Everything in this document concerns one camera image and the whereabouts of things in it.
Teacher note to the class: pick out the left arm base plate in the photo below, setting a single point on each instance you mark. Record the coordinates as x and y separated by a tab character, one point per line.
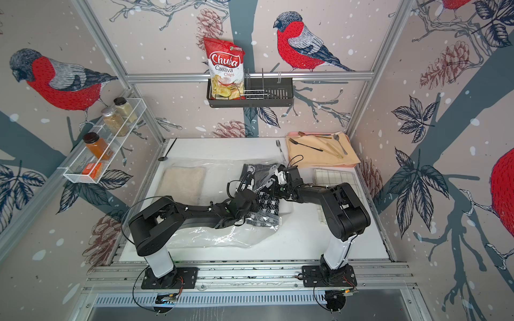
178	278

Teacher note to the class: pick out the gold cutlery piece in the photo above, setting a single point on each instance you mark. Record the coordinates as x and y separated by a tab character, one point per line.
331	150

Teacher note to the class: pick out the silver fork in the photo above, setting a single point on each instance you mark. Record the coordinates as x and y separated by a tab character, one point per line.
278	144

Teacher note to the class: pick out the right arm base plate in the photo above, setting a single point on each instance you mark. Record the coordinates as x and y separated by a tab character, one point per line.
321	276

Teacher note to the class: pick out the copper spoon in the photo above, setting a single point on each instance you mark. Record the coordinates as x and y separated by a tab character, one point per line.
325	136

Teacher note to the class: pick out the cream checked cloth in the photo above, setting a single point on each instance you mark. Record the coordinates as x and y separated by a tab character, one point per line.
326	177

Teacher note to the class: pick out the tan spice jar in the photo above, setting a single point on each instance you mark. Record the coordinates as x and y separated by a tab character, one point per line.
114	122

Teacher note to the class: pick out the black wall basket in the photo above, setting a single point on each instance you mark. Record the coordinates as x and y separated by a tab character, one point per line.
259	92

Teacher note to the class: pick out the silver spoon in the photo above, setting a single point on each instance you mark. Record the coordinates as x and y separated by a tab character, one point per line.
337	138

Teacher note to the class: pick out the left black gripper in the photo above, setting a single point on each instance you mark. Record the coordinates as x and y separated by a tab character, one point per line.
255	204

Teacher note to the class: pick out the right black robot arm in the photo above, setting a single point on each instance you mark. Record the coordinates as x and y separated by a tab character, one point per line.
345	215

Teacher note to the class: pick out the black white patterned scarf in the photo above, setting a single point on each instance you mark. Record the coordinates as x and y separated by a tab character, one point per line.
260	178

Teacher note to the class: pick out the black spoon at edge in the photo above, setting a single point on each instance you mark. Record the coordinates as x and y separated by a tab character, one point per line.
165	156

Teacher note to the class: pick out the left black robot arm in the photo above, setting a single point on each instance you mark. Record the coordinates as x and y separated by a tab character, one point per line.
154	226

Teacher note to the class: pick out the clear plastic vacuum bag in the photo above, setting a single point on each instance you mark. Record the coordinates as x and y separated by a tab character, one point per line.
221	181

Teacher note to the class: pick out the clear acrylic wall shelf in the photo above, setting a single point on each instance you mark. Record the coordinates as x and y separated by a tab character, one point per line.
105	140

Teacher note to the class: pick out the black handled spoon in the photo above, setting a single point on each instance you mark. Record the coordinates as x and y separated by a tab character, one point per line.
295	142

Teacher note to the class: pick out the pale green spice jar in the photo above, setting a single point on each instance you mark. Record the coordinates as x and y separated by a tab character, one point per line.
125	109

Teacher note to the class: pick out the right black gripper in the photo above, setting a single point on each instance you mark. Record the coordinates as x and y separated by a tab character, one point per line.
273	186

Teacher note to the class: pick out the beige cloth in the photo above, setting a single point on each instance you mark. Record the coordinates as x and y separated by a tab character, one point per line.
183	184

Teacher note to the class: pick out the red Chuba chips bag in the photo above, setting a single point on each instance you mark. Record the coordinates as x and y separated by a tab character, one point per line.
226	63

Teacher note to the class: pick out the orange spice jar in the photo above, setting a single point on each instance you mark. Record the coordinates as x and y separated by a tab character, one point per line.
97	146

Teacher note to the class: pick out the small orange box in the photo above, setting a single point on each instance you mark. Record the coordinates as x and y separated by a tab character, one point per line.
93	170

